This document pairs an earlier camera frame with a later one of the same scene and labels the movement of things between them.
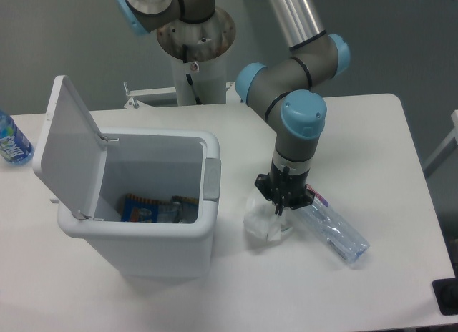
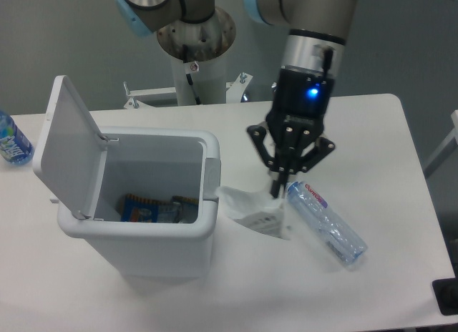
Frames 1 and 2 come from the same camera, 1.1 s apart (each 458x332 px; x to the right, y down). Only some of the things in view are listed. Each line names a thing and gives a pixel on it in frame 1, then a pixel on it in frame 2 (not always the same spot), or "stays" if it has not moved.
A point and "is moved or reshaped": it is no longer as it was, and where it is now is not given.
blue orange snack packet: x=135 y=209 stays
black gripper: x=285 y=189 -> x=294 y=121
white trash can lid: x=70 y=152 stays
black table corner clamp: x=446 y=293 stays
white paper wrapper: x=261 y=220 is moved or reshaped
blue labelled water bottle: x=16 y=144 stays
